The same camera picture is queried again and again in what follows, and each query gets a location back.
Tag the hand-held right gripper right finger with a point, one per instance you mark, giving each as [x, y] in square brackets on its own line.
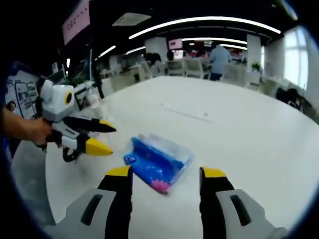
[214, 206]

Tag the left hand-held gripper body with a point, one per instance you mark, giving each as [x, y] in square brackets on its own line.
[56, 104]

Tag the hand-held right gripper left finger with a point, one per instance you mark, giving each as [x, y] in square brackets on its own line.
[117, 206]

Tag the clear water bottle red label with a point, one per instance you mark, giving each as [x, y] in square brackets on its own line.
[93, 98]

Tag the blue tissue pack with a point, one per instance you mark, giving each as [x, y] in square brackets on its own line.
[157, 164]

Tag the person's left hand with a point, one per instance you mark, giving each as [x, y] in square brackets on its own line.
[41, 132]

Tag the white table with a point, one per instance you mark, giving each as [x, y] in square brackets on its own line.
[236, 149]

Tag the white office chair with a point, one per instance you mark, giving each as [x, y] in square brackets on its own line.
[175, 67]
[194, 67]

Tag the pink-lit monitor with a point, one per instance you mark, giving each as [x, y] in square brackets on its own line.
[175, 44]

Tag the black office chair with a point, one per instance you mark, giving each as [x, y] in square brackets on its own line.
[289, 98]

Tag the potted green plant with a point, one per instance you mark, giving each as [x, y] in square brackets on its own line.
[256, 66]

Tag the long ceiling light strip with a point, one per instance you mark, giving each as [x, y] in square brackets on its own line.
[204, 19]

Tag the large window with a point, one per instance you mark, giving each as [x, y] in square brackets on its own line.
[295, 54]

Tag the wall poster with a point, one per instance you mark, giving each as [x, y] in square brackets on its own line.
[21, 94]

